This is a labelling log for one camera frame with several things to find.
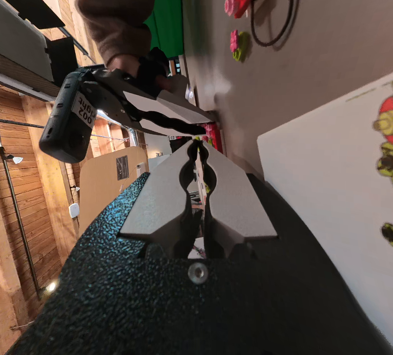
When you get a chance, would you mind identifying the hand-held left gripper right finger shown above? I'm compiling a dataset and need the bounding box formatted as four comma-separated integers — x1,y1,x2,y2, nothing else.
196,142,278,259

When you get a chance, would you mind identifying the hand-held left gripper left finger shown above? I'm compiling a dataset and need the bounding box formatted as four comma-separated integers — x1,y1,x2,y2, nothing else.
119,140,200,259

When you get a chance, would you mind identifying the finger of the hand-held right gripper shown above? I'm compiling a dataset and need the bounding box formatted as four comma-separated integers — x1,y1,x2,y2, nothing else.
135,111,207,137
123,90,215,125

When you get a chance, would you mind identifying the red flowered lego strip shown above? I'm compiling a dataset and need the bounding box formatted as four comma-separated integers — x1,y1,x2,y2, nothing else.
200,122,225,155

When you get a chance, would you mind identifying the person's right forearm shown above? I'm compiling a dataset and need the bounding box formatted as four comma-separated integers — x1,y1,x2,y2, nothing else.
70,0,165,68

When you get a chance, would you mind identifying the pink and lime lego flower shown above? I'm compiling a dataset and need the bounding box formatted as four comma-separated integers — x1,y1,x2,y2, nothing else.
229,29,252,63

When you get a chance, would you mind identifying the person's right hand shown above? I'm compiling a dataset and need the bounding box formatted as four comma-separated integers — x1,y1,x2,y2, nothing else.
104,54,174,93

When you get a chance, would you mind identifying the black box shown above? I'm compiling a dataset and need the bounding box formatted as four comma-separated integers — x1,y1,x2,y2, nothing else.
46,37,79,85

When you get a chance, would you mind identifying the white instruction booklet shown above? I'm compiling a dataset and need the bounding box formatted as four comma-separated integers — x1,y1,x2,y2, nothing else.
257,73,393,341

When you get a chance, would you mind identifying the grey flat panel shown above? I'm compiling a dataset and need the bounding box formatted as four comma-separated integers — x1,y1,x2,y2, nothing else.
0,0,54,84

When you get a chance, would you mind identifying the green plastic bin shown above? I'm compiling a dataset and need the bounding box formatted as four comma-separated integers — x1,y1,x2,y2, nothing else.
144,0,185,60

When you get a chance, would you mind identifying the black metal pole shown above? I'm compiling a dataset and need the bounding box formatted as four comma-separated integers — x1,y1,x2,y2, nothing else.
0,143,43,300

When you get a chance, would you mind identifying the black cable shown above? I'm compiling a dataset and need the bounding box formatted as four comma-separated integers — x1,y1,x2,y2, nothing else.
249,0,302,48

